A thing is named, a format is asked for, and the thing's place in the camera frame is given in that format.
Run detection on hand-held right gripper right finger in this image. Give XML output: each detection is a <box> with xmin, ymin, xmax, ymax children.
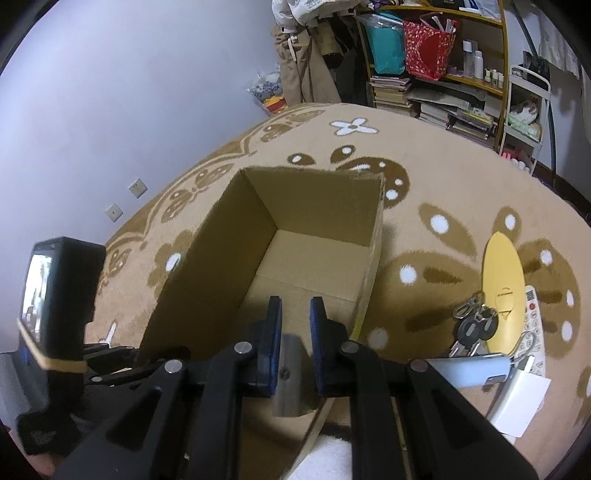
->
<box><xmin>309</xmin><ymin>296</ymin><xmax>541</xmax><ymax>480</ymax></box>

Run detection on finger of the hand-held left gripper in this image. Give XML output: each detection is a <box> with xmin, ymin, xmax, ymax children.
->
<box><xmin>87</xmin><ymin>357</ymin><xmax>191</xmax><ymax>391</ymax></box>
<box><xmin>83</xmin><ymin>344</ymin><xmax>141</xmax><ymax>366</ymax></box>

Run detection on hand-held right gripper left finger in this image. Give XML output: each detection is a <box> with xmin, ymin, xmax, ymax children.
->
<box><xmin>48</xmin><ymin>295</ymin><xmax>283</xmax><ymax>480</ymax></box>

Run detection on grey metal block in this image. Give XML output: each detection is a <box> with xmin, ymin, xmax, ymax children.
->
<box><xmin>272</xmin><ymin>335</ymin><xmax>324</xmax><ymax>418</ymax></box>

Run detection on cardboard box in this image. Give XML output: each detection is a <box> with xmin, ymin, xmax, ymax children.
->
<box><xmin>139</xmin><ymin>165</ymin><xmax>386</xmax><ymax>480</ymax></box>

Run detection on light blue power bank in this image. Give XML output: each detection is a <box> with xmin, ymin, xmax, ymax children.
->
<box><xmin>425</xmin><ymin>353</ymin><xmax>511</xmax><ymax>391</ymax></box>

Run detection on bunch of black keys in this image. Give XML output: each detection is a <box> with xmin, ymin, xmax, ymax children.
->
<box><xmin>450</xmin><ymin>291</ymin><xmax>499</xmax><ymax>358</ymax></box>

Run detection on white fluffy cloth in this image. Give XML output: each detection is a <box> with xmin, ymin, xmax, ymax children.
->
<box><xmin>295</xmin><ymin>434</ymin><xmax>354</xmax><ymax>480</ymax></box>

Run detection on yellow oval plastic case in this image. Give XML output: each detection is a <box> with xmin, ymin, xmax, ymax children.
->
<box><xmin>480</xmin><ymin>231</ymin><xmax>527</xmax><ymax>356</ymax></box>

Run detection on white remote control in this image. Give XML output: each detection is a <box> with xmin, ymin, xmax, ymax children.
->
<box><xmin>510</xmin><ymin>285</ymin><xmax>548</xmax><ymax>374</ymax></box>

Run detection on beige floral carpet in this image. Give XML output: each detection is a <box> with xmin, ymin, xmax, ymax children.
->
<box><xmin>85</xmin><ymin>102</ymin><xmax>591</xmax><ymax>480</ymax></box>

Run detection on clear plastic bag of toys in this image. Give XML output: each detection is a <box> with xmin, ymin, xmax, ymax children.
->
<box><xmin>246</xmin><ymin>69</ymin><xmax>289</xmax><ymax>116</ymax></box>

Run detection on stack of books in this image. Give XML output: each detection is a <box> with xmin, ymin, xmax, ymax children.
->
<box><xmin>369</xmin><ymin>76</ymin><xmax>414</xmax><ymax>116</ymax></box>

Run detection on pile of papers and books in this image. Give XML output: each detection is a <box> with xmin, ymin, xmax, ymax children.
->
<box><xmin>410</xmin><ymin>87</ymin><xmax>498</xmax><ymax>140</ymax></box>

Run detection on hanging beige clothes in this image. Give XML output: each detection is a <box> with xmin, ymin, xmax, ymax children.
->
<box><xmin>270</xmin><ymin>21</ymin><xmax>343</xmax><ymax>109</ymax></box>

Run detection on teal bag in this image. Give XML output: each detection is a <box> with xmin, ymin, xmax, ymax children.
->
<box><xmin>360</xmin><ymin>14</ymin><xmax>407</xmax><ymax>77</ymax></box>

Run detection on white trolley cart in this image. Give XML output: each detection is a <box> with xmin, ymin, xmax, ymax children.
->
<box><xmin>499</xmin><ymin>65</ymin><xmax>552</xmax><ymax>177</ymax></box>

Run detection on red patterned gift bag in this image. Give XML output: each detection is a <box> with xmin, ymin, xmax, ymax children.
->
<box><xmin>403</xmin><ymin>14</ymin><xmax>459</xmax><ymax>81</ymax></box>

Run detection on white bottles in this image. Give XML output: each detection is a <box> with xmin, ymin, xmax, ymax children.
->
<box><xmin>462</xmin><ymin>41</ymin><xmax>485</xmax><ymax>79</ymax></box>

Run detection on wooden shelf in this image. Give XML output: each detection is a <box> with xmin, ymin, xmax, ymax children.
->
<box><xmin>355</xmin><ymin>0</ymin><xmax>509</xmax><ymax>141</ymax></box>

